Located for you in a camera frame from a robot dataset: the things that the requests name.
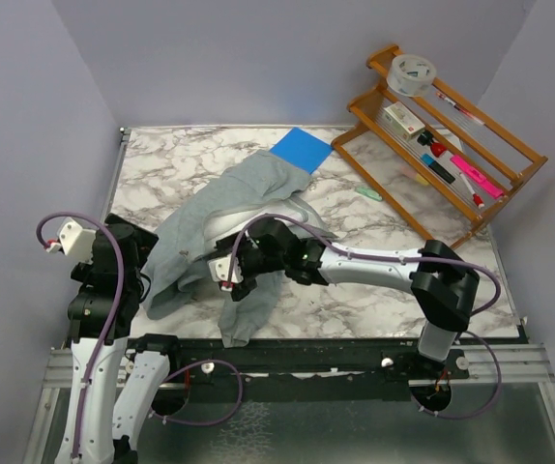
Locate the blue paper sheet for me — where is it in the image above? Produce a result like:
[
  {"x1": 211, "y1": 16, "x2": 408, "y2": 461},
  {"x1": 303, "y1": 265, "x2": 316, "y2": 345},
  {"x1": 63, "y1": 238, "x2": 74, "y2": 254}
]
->
[{"x1": 269, "y1": 128, "x2": 333, "y2": 174}]

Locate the clear tape roll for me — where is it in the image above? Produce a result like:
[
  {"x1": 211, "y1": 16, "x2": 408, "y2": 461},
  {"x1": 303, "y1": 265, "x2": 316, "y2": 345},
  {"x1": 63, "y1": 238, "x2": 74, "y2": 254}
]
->
[{"x1": 387, "y1": 54, "x2": 437, "y2": 98}]

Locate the yellow highlighter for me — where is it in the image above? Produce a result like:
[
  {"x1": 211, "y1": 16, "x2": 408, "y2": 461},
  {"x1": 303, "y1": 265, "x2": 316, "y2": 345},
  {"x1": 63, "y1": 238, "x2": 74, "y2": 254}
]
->
[{"x1": 415, "y1": 174, "x2": 428, "y2": 187}]

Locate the red white marker pen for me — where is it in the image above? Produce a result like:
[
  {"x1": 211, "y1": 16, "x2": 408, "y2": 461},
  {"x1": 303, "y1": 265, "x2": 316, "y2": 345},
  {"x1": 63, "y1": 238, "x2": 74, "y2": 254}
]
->
[{"x1": 459, "y1": 172, "x2": 484, "y2": 209}]

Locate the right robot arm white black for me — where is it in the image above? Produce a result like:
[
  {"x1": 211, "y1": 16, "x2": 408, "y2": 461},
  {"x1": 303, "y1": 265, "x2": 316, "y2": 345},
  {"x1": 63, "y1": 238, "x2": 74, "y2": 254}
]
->
[{"x1": 236, "y1": 217, "x2": 480, "y2": 378}]

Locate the red pen on top shelf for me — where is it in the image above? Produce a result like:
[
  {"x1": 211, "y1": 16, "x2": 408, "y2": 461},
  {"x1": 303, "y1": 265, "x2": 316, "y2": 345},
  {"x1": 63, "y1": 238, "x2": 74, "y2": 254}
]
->
[{"x1": 435, "y1": 91, "x2": 485, "y2": 127}]

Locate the aluminium frame rail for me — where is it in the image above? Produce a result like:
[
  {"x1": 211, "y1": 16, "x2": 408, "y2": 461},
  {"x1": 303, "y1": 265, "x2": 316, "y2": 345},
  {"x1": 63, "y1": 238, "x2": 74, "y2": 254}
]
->
[{"x1": 20, "y1": 342, "x2": 555, "y2": 464}]

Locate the pink highlighter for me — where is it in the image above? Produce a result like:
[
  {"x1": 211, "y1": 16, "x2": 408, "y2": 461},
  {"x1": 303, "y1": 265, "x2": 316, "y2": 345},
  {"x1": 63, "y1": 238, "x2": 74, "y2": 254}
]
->
[{"x1": 451, "y1": 155, "x2": 504, "y2": 199}]

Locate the blue black highlighter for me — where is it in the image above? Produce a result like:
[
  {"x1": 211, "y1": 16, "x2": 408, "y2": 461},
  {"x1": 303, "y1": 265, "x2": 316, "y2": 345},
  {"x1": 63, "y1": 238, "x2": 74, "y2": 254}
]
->
[{"x1": 421, "y1": 153, "x2": 455, "y2": 185}]

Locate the grey zip-up jacket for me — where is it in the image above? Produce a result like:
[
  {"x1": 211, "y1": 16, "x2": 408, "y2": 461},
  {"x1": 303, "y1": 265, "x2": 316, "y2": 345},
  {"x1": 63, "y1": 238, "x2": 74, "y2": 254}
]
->
[{"x1": 143, "y1": 151, "x2": 333, "y2": 320}]

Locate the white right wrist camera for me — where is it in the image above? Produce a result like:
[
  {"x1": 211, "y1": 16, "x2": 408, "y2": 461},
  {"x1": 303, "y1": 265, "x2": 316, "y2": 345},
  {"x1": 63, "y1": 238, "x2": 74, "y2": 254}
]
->
[{"x1": 208, "y1": 254, "x2": 244, "y2": 292}]

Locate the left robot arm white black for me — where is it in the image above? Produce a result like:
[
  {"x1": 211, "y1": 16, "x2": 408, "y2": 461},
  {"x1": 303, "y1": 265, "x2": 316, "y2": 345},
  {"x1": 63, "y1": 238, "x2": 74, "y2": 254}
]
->
[{"x1": 48, "y1": 215, "x2": 182, "y2": 463}]

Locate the mint green eraser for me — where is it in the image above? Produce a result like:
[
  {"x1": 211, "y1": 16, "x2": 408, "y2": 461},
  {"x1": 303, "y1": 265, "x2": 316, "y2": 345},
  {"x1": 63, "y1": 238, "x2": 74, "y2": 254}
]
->
[{"x1": 355, "y1": 187, "x2": 383, "y2": 202}]

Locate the wooden two-tier rack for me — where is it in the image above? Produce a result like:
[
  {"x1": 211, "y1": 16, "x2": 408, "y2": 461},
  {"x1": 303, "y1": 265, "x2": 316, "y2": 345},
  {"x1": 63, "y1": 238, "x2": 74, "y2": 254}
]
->
[{"x1": 332, "y1": 44, "x2": 547, "y2": 248}]

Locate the white green small box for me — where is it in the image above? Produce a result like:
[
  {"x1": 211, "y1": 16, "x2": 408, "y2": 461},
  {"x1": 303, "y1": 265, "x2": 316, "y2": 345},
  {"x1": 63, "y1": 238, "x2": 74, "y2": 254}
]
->
[{"x1": 383, "y1": 101, "x2": 425, "y2": 141}]

